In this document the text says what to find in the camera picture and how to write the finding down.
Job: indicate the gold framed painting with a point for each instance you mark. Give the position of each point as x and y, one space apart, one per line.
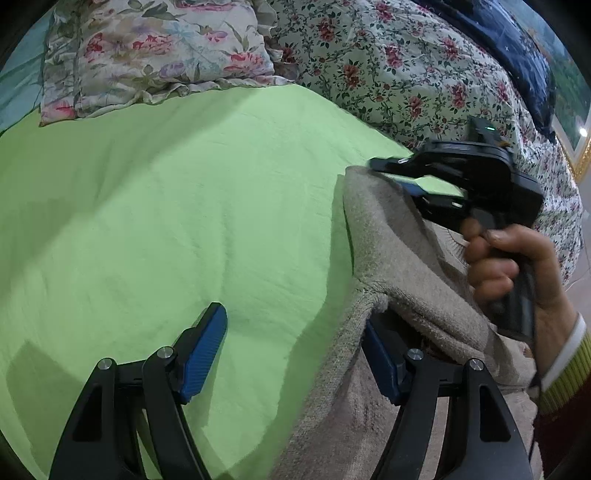
570 115

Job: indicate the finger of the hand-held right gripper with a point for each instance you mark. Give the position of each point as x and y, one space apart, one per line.
418 187
392 165

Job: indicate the person's right hand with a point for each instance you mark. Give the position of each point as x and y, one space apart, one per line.
535 272

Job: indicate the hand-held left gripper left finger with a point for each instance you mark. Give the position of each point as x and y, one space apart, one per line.
203 355

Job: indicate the teal floral blanket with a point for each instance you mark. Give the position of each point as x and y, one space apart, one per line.
23 69

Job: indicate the floral ruffled pillow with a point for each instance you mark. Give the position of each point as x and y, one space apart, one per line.
152 50

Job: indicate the green bed sheet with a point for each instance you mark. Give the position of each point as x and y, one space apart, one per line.
161 207

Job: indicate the person's right forearm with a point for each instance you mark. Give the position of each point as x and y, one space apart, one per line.
565 406

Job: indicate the beige knit sweater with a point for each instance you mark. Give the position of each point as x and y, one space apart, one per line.
392 263

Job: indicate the red flower print quilt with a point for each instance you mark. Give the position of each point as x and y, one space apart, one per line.
392 64

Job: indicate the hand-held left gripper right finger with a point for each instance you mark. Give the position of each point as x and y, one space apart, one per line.
383 360

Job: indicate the dark blue cloth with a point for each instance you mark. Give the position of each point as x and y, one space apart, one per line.
512 46

